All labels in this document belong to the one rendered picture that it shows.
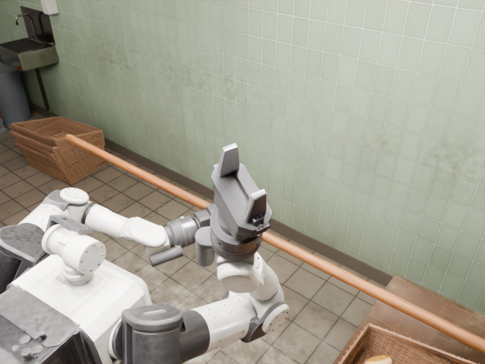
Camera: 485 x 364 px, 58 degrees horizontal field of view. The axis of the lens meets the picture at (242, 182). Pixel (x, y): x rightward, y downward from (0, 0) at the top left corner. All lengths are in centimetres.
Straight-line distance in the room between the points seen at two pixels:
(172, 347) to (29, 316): 28
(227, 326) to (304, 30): 183
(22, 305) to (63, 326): 11
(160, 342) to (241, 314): 21
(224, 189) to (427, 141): 180
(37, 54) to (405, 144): 325
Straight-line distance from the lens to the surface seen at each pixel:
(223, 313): 94
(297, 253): 125
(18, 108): 514
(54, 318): 92
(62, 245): 91
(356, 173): 259
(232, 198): 63
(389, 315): 201
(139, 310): 88
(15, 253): 107
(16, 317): 95
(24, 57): 437
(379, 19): 227
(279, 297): 100
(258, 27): 264
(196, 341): 88
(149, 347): 83
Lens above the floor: 206
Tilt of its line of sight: 34 degrees down
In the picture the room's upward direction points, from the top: straight up
